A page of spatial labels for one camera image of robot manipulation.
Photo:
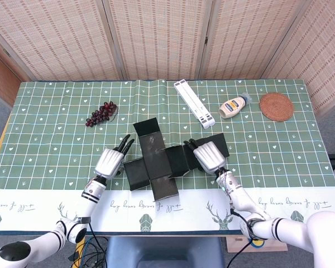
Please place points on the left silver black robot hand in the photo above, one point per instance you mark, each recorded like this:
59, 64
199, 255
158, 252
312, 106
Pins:
109, 163

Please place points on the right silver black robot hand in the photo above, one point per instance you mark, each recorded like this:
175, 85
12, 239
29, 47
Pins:
210, 157

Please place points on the black cardboard box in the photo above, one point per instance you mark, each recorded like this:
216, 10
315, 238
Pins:
153, 156

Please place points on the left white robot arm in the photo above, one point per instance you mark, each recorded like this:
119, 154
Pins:
92, 192

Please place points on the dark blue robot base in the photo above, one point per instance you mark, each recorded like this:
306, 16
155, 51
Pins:
164, 251

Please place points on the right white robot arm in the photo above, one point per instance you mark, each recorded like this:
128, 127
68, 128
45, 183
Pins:
240, 198

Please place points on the dark red grape bunch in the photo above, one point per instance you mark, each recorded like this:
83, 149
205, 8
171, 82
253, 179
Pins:
100, 114

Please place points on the green grid tablecloth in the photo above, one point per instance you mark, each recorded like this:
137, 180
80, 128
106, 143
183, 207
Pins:
58, 145

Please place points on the mayonnaise squeeze bottle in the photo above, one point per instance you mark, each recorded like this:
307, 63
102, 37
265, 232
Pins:
231, 107

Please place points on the white folding stand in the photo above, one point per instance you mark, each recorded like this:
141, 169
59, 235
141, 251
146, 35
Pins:
194, 103

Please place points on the round brown woven coaster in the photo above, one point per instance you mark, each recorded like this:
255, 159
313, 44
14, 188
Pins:
276, 107

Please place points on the woven bamboo folding screen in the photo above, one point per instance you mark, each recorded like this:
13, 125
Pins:
156, 36

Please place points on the brown wooden door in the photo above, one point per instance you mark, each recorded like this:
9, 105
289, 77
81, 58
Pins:
0, 78

